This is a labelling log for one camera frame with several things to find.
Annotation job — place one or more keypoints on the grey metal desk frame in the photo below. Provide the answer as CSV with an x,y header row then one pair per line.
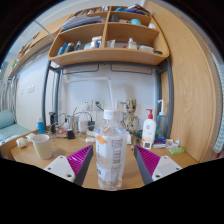
x,y
45,93

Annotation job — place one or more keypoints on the bed with teal sheet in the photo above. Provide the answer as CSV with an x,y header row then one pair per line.
x,y
13,131

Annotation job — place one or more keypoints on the clear plastic water bottle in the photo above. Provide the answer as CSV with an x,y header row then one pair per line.
x,y
111,153

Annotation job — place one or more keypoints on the white red pump bottle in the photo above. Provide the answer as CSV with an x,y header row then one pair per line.
x,y
149,130

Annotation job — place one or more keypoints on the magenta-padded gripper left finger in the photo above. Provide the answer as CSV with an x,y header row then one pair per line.
x,y
58,166

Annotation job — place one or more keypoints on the white wall socket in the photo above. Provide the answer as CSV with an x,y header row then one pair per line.
x,y
87,105
98,104

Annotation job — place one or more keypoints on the pink white small pack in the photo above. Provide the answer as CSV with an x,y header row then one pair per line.
x,y
172,143

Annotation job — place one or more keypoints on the white wall light switch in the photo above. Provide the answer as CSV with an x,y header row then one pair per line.
x,y
31,89

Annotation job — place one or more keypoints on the cream white cup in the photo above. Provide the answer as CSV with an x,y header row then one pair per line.
x,y
42,146

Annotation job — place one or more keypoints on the long wooden wall shelf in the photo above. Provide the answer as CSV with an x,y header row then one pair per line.
x,y
33,46

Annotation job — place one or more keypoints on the black electric shaver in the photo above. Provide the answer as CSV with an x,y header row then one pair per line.
x,y
52,123

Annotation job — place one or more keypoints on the green soft pack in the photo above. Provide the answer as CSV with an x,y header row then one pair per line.
x,y
176,150

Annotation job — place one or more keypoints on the wooden shelf unit with items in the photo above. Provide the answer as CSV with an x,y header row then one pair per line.
x,y
110,55

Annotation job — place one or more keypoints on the small white display thermometer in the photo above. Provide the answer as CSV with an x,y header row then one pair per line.
x,y
147,145

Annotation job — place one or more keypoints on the blue squeeze bottle white nozzle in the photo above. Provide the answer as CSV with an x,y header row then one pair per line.
x,y
161,123

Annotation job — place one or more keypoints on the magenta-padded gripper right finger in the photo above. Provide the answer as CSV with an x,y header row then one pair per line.
x,y
165,166

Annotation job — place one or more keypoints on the black cube charger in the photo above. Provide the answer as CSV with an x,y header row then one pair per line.
x,y
71,134

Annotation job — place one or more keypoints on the wrapped yellow bun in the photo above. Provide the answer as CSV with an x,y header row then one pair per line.
x,y
21,142
30,136

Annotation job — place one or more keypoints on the teal pillow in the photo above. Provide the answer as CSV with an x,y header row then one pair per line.
x,y
6,119

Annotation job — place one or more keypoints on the blue white small box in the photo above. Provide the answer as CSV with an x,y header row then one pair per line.
x,y
159,142

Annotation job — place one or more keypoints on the blue tube white cap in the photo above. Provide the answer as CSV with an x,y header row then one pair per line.
x,y
40,126

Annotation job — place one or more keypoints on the black plug adapter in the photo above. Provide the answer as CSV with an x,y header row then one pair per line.
x,y
91,126

